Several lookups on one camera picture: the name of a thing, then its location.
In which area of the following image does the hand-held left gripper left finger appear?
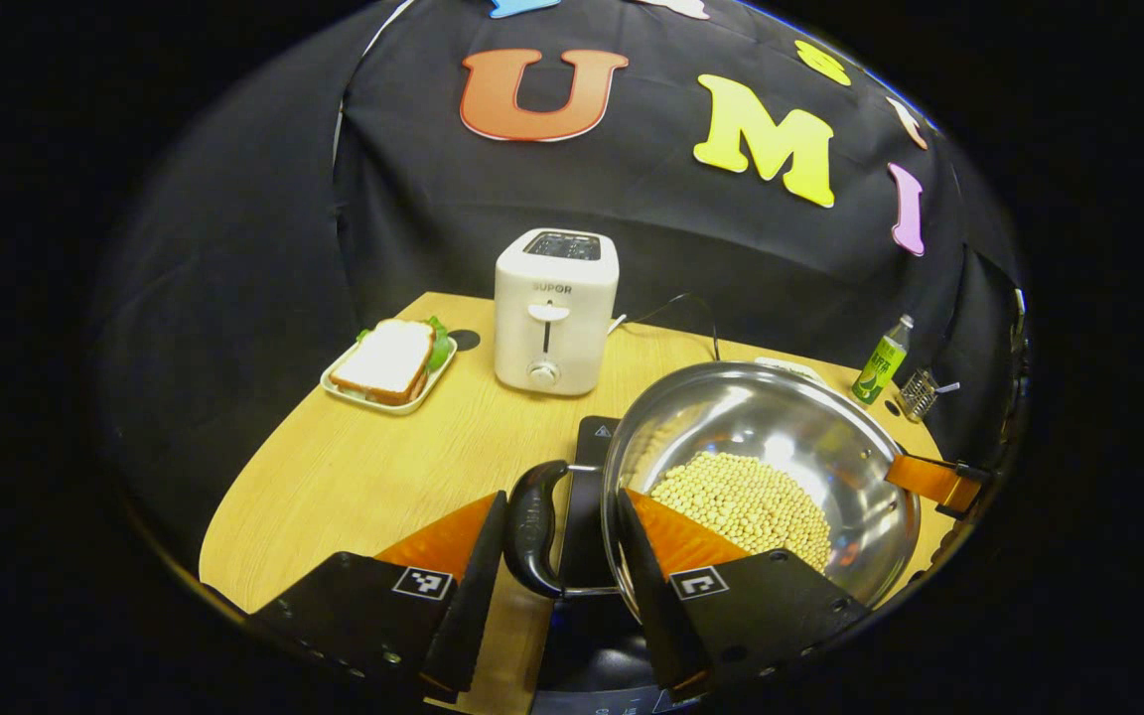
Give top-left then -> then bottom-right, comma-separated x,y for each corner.
249,490 -> 509,701

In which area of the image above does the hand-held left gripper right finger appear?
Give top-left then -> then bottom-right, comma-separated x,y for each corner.
615,487 -> 871,696

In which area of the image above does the black induction cooktop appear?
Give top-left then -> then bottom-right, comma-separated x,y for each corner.
529,415 -> 677,715

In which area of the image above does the stainless steel pot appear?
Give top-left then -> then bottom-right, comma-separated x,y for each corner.
502,360 -> 923,622

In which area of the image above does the metal mesh utensil holder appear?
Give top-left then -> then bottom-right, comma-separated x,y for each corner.
895,367 -> 940,423

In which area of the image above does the green drink bottle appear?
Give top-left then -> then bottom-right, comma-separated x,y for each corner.
851,315 -> 915,405

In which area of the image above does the pile of soybeans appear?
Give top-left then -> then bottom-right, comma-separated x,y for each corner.
649,452 -> 834,572

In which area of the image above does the white divided tray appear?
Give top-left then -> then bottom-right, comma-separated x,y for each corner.
753,356 -> 826,383

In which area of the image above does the pale rectangular plate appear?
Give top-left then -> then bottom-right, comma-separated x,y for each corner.
320,338 -> 459,416

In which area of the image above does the sandwich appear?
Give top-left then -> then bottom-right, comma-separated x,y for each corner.
331,318 -> 437,406

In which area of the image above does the white toaster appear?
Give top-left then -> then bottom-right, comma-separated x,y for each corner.
493,229 -> 621,396

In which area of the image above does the black power cable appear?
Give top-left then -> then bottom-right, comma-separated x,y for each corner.
632,292 -> 722,363

